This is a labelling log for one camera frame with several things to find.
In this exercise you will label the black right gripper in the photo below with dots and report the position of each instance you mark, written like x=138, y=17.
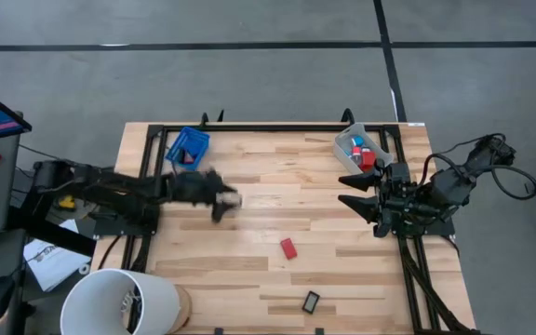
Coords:
x=398, y=209

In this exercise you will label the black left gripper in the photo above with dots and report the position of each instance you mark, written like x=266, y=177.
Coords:
x=196, y=188

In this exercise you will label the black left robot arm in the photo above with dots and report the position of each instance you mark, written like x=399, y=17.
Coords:
x=124, y=191

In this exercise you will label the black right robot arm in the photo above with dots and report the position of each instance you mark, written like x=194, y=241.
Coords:
x=449, y=186

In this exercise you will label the white plastic bin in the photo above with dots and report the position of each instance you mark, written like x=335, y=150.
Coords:
x=376, y=142

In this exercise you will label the blue plastic basket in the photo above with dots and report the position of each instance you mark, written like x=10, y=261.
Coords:
x=198, y=139

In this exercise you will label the round wooden disc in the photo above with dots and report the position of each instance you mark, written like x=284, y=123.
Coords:
x=185, y=307

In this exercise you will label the black rectangular display module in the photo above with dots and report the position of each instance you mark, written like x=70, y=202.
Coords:
x=311, y=302

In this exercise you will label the white tape roll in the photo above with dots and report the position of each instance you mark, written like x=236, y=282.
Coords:
x=84, y=269

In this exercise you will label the white cylindrical lampshade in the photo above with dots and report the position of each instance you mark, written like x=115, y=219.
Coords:
x=96, y=298

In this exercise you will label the black metal bar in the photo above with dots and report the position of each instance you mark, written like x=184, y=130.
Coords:
x=54, y=235

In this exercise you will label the white printed paper sheet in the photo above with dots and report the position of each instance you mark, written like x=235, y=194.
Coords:
x=54, y=265

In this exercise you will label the black box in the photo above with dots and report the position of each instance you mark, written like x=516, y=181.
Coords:
x=23, y=200

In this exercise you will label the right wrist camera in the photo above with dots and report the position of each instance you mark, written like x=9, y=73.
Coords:
x=399, y=174

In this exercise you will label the black aluminium table frame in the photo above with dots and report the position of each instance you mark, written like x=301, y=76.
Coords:
x=272, y=127

